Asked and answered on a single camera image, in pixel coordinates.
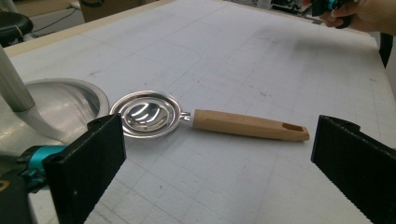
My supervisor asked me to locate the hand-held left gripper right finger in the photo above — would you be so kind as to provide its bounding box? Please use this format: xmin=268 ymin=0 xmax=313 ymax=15
xmin=311 ymin=115 xmax=396 ymax=224

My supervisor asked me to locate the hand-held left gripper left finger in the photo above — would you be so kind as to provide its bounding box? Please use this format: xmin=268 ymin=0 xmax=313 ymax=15
xmin=43 ymin=113 xmax=127 ymax=224

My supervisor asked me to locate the metal stand with round base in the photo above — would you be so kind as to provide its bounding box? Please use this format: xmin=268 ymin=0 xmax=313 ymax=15
xmin=0 ymin=43 xmax=110 ymax=157

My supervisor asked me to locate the metal strainer with wooden handle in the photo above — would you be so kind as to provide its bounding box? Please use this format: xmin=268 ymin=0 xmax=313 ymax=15
xmin=109 ymin=90 xmax=311 ymax=143

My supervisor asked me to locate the white grid mat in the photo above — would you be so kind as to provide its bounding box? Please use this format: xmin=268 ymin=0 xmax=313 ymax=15
xmin=6 ymin=0 xmax=396 ymax=224

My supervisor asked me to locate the black round stool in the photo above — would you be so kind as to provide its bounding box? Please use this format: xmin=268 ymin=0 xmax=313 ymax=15
xmin=0 ymin=11 xmax=35 ymax=48

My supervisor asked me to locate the brown cardboard box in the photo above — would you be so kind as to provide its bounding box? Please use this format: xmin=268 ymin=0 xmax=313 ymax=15
xmin=78 ymin=0 xmax=157 ymax=22

